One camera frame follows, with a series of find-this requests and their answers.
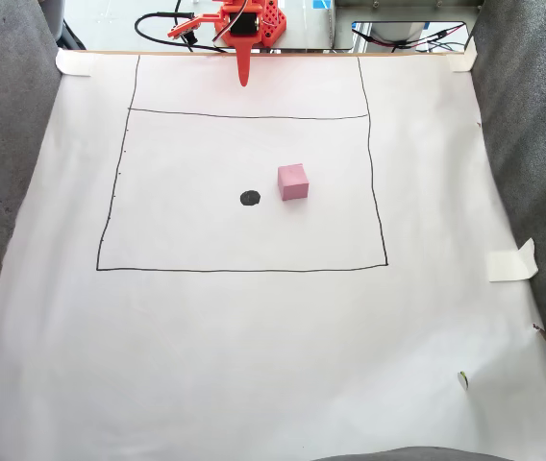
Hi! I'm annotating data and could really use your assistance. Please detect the pink cube block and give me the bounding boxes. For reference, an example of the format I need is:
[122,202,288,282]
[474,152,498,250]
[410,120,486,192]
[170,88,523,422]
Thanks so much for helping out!
[277,163,310,202]

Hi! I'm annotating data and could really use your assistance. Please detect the white cylinder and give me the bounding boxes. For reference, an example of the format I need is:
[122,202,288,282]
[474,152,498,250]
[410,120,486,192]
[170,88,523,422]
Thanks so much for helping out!
[370,21,422,48]

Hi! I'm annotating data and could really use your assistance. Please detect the white tape piece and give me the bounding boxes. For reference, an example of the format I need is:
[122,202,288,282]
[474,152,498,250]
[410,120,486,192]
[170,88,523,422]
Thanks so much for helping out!
[447,36,478,74]
[485,237,540,283]
[55,47,96,78]

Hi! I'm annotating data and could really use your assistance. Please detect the white paper sheet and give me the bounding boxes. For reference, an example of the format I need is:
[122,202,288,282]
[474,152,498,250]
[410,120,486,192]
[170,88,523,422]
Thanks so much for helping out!
[0,50,546,461]

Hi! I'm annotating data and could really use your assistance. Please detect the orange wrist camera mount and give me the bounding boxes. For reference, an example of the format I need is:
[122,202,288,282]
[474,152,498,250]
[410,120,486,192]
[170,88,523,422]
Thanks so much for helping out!
[166,13,229,43]

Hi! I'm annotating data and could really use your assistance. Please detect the metal frame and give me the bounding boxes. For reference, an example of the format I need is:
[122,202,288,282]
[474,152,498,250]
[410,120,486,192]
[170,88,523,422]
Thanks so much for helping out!
[329,0,486,53]

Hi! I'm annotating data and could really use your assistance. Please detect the black camera cable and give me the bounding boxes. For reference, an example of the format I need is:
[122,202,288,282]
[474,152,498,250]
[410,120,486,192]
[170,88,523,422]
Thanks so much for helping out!
[134,0,230,54]

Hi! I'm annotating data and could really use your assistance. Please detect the red and black wires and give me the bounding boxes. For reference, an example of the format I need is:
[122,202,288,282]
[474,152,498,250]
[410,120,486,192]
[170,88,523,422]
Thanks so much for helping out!
[351,26,469,53]

